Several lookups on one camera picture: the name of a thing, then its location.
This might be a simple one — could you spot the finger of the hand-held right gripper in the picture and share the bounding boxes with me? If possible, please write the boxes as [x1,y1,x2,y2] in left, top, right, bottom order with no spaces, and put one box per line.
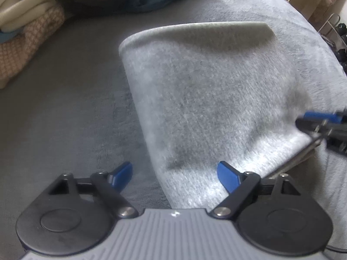
[295,118,347,156]
[302,109,347,125]

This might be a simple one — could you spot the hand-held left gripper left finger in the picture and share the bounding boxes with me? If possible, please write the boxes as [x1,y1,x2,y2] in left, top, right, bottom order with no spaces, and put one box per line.
[49,162,139,219]

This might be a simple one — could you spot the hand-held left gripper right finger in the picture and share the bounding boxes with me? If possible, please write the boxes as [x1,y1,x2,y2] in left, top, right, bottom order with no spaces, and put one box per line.
[211,161,301,219]

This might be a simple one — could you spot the grey fleece pants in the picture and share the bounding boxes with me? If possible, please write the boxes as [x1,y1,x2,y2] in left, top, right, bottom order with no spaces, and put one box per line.
[119,22,324,212]

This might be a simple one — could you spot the metal shoe rack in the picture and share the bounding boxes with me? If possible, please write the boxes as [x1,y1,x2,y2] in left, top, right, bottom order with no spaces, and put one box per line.
[319,13,347,69]

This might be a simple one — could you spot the light blue cloth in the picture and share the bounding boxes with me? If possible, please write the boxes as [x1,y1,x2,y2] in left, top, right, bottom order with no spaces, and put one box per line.
[0,30,23,44]

